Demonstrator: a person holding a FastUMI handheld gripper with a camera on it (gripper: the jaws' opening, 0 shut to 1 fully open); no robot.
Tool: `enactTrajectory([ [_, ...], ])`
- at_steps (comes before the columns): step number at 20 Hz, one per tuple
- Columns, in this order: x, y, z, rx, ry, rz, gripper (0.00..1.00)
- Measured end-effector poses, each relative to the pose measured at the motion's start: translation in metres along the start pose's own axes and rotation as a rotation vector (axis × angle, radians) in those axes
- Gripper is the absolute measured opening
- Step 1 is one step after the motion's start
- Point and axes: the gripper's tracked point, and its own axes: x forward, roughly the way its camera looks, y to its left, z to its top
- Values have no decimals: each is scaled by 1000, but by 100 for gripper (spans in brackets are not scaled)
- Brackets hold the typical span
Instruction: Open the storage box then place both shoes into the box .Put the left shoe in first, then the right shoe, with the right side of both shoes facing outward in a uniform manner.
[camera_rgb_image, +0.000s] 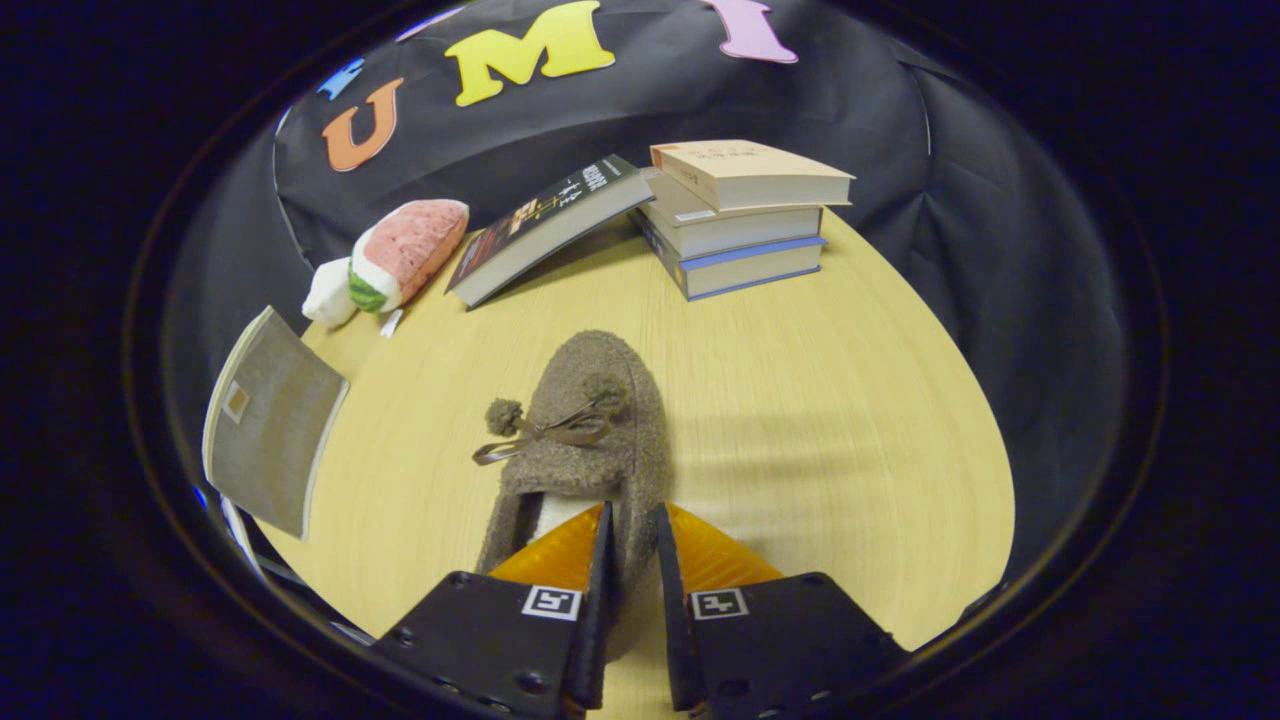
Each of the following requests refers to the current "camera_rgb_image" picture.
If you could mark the watermelon slice plush toy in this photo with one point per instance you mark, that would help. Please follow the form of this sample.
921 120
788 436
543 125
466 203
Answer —
410 245

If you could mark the white plush toy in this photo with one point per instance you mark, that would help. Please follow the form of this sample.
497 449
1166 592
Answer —
328 295

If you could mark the grey fabric storage box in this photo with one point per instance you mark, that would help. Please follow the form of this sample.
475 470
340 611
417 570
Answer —
270 420

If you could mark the brown fuzzy shoe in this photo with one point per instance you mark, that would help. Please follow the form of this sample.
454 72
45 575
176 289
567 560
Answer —
605 370

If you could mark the blue book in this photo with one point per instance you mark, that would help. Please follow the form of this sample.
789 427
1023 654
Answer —
760 268

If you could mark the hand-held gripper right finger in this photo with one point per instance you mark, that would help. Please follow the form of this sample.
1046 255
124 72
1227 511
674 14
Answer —
672 620

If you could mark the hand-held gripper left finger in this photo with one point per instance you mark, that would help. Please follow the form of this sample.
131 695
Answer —
598 620

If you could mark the black book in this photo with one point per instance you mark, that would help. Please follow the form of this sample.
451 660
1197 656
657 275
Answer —
545 225

